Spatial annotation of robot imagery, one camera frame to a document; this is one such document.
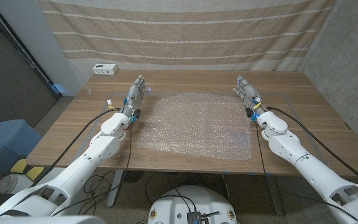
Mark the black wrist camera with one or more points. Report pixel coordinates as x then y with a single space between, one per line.
249 112
137 114

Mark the dark door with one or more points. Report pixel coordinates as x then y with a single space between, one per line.
8 84

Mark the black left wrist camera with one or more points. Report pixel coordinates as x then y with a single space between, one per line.
137 114

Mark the small clear plastic scrap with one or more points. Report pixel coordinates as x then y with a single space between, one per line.
89 91

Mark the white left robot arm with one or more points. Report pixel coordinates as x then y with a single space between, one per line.
82 161

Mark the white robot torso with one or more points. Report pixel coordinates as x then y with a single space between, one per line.
191 200

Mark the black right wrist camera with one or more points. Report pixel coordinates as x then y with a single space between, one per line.
249 112

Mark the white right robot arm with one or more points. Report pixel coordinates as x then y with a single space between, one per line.
309 168

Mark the white sneaker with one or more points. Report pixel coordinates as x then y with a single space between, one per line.
9 184

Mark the white table leg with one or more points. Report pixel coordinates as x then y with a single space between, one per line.
115 186
275 196

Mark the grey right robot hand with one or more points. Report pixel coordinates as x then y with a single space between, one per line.
249 93

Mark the white power strip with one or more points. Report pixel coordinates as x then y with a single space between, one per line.
105 69

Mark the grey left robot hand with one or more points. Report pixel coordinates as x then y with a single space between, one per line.
134 95

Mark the yellow pad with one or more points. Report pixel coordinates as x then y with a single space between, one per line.
19 166

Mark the small black box on torso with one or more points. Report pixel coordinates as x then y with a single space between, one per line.
196 218

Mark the blue plastic piece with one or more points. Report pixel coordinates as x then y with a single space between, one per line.
59 88

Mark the blue upholstered chair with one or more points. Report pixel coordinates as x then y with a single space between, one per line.
5 143

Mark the beige striped backdrop cloth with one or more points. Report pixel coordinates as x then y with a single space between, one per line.
185 34

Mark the black door frame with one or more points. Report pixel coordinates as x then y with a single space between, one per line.
20 49

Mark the black round floor object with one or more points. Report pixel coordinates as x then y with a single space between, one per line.
133 176

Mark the white floor board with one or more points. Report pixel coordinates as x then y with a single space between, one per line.
53 174

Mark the clear bubble wrap sheet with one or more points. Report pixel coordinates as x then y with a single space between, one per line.
197 124

